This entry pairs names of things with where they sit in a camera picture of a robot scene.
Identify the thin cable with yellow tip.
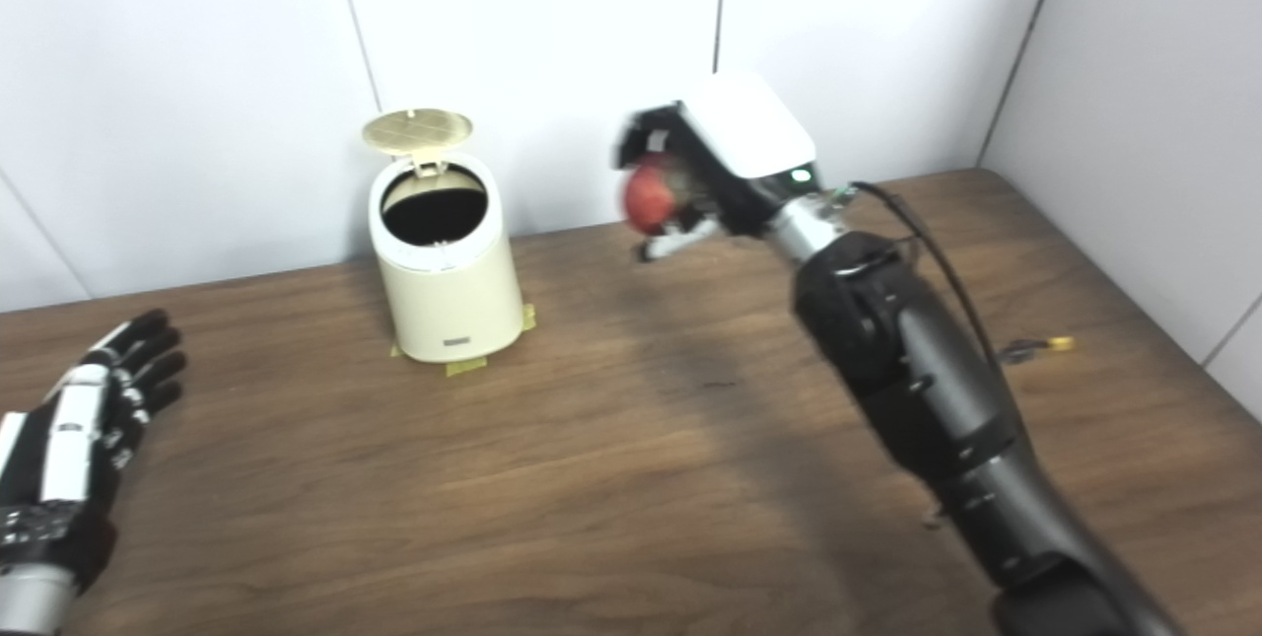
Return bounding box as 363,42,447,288
998,335,1076,366

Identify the cream round bin lid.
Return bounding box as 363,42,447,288
361,108,474,174

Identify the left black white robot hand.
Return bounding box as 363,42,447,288
0,309,188,598

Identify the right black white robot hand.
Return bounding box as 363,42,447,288
611,72,819,264

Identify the cream-colored round bin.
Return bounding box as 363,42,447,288
368,153,526,364

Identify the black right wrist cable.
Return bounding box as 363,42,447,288
850,180,1002,371

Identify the red apple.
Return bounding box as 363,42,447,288
619,161,681,233

